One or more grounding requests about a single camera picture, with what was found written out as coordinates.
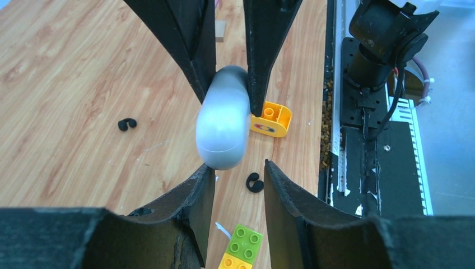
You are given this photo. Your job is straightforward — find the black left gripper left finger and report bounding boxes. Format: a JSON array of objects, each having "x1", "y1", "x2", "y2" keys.
[{"x1": 1, "y1": 165, "x2": 215, "y2": 268}]

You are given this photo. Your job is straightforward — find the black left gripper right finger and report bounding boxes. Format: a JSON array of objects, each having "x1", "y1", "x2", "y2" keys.
[{"x1": 264, "y1": 160, "x2": 474, "y2": 268}]

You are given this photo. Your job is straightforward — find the black earbud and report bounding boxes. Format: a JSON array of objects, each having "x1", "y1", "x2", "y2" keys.
[
  {"x1": 246, "y1": 172, "x2": 264, "y2": 193},
  {"x1": 118, "y1": 118, "x2": 137, "y2": 132}
]

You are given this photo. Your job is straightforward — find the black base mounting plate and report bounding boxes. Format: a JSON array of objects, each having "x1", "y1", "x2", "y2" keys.
[{"x1": 318, "y1": 37, "x2": 433, "y2": 218}]

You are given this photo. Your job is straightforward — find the black earbud near front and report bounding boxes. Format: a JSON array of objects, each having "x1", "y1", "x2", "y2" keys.
[{"x1": 246, "y1": 172, "x2": 264, "y2": 193}]

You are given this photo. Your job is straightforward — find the white slotted cable duct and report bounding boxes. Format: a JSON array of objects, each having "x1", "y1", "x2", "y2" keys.
[{"x1": 388, "y1": 97, "x2": 434, "y2": 217}]

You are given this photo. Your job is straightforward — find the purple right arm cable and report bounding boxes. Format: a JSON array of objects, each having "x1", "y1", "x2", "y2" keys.
[{"x1": 409, "y1": 55, "x2": 436, "y2": 108}]

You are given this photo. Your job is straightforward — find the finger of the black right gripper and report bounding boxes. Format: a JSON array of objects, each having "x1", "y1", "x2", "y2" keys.
[
  {"x1": 125, "y1": 0, "x2": 216, "y2": 103},
  {"x1": 243, "y1": 0, "x2": 302, "y2": 117}
]

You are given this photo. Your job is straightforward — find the orange green toy brick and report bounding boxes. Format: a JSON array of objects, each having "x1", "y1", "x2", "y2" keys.
[{"x1": 218, "y1": 224, "x2": 263, "y2": 269}]

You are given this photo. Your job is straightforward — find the black earbud near centre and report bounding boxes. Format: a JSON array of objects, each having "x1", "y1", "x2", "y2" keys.
[{"x1": 118, "y1": 118, "x2": 137, "y2": 132}]

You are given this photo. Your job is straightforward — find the white earbud charging case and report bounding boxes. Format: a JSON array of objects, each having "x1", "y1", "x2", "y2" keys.
[{"x1": 195, "y1": 66, "x2": 251, "y2": 170}]

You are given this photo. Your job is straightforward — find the orange arch toy block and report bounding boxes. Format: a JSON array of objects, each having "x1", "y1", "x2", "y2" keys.
[{"x1": 250, "y1": 101, "x2": 292, "y2": 138}]

